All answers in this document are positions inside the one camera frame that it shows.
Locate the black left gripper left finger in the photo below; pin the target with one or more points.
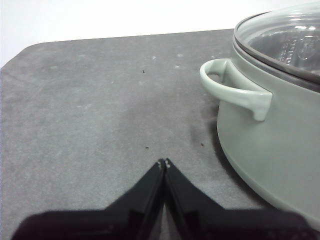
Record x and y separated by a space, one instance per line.
120 222

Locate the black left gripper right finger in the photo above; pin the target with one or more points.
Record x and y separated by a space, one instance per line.
212 225

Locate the glass lid with green knob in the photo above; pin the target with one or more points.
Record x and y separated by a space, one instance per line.
280 35

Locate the pale green electric steamer pot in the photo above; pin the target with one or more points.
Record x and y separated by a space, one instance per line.
275 137

